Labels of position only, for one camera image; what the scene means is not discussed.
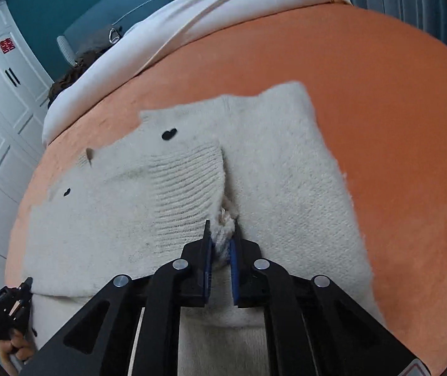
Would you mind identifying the orange plush bed blanket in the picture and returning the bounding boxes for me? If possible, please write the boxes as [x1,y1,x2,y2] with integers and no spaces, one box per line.
[5,3,447,375]

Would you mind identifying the white folded duvet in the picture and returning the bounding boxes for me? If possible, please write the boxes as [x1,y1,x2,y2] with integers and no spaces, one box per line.
[42,0,351,146]

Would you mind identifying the white bedside lamp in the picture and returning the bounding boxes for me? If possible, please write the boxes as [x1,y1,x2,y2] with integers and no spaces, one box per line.
[56,35,77,66]

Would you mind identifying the beige knit sweater black hearts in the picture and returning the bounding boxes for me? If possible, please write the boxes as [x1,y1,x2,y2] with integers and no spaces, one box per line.
[24,82,381,375]

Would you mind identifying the dark curly haired head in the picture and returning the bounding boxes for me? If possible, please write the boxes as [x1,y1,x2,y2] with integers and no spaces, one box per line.
[48,47,110,107]

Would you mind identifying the white wardrobe with red stickers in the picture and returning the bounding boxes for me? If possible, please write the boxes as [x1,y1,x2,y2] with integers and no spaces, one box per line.
[0,0,53,288]

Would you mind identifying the operator left hand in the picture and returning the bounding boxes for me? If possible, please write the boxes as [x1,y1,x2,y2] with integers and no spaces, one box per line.
[0,329,35,376]

